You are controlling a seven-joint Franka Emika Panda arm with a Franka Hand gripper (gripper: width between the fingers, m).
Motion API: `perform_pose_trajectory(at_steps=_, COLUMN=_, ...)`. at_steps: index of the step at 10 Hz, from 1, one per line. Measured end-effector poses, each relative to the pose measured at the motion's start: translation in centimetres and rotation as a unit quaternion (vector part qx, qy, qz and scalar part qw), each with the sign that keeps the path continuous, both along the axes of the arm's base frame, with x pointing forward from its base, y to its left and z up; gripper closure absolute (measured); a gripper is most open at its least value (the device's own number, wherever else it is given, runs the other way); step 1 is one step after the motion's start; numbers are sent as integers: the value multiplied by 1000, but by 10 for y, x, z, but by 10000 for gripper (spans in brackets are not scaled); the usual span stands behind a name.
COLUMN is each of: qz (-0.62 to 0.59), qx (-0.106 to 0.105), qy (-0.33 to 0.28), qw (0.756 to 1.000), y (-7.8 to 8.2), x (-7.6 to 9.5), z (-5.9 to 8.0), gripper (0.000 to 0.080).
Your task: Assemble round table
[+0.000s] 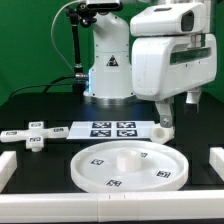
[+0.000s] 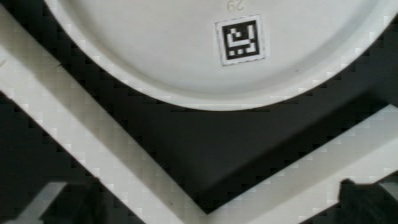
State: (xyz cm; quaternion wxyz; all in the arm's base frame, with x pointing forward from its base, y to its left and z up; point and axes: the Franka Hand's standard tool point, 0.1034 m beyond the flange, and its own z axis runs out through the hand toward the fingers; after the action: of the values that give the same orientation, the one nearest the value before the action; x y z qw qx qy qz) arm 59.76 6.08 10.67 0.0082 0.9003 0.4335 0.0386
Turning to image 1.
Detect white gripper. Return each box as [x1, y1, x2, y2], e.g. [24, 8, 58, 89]
[132, 34, 217, 128]

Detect white round table top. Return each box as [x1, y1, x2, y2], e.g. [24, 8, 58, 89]
[70, 140, 189, 193]

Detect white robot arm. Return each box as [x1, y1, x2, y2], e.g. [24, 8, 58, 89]
[86, 0, 217, 128]

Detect white right barrier block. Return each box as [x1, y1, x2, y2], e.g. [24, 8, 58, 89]
[209, 147, 224, 181]

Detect white barrier block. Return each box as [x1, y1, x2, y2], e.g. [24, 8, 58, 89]
[209, 147, 224, 181]
[0, 151, 17, 193]

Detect white marker sheet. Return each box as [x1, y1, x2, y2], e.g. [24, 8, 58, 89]
[68, 121, 154, 140]

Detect white cross-shaped table base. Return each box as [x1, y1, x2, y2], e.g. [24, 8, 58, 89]
[0, 121, 69, 152]

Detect white left barrier block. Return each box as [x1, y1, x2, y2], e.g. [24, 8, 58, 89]
[0, 151, 17, 193]

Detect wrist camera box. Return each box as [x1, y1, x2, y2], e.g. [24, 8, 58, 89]
[130, 2, 206, 36]

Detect white front barrier rail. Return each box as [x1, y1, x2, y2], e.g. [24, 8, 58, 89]
[0, 190, 224, 223]

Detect black cable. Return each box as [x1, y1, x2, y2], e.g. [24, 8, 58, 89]
[7, 75, 78, 99]

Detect black camera stand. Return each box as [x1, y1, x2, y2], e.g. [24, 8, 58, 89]
[66, 3, 96, 95]

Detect grey cable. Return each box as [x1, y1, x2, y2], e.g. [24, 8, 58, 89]
[50, 0, 83, 75]

